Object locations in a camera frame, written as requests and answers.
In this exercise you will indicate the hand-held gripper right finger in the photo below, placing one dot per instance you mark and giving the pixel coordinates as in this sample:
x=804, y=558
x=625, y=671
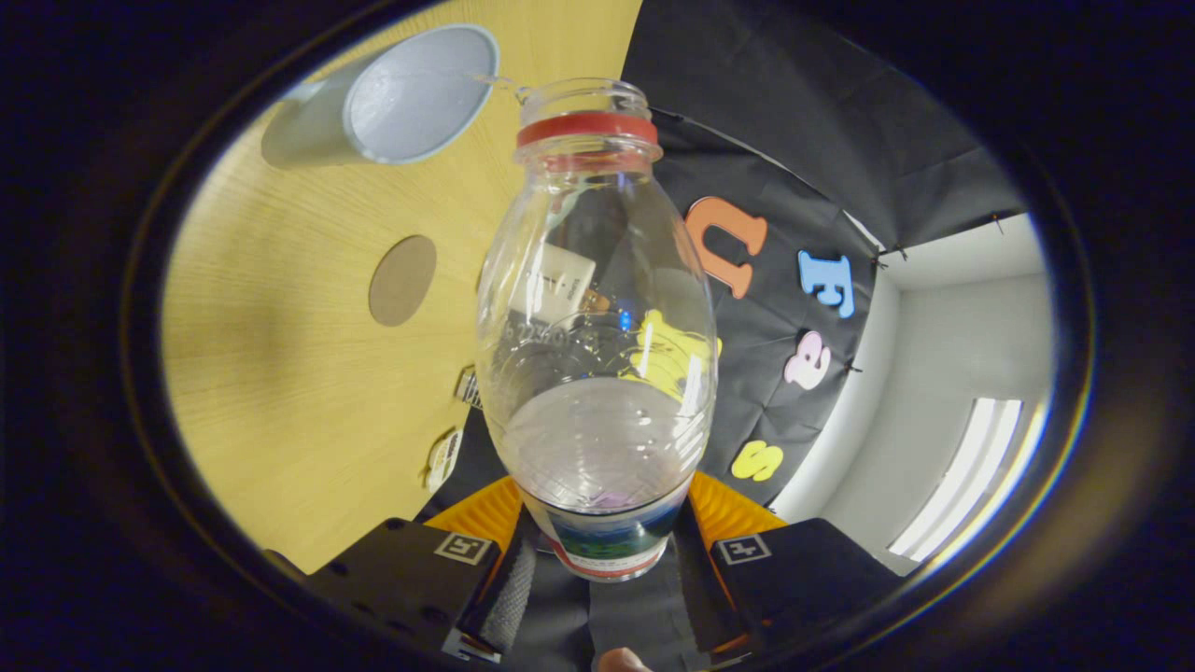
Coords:
x=698, y=588

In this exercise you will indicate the wooden table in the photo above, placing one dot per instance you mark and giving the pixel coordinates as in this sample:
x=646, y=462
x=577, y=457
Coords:
x=280, y=373

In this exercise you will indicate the ceiling light panel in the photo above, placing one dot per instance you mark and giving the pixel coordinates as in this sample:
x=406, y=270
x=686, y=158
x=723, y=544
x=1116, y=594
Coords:
x=962, y=476

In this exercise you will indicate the cream toaster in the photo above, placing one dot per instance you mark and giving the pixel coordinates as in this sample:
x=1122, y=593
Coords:
x=555, y=280

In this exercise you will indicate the clear plastic juice bottle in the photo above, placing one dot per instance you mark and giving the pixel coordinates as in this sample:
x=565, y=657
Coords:
x=597, y=439

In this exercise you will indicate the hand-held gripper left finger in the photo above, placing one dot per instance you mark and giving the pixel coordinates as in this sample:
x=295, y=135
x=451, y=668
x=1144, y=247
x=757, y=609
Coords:
x=509, y=597

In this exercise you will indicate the toasted bread slice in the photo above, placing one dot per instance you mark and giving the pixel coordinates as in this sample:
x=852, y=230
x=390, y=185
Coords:
x=597, y=300

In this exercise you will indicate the white divided snack tray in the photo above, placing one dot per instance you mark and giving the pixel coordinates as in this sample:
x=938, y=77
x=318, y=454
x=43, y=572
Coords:
x=443, y=459

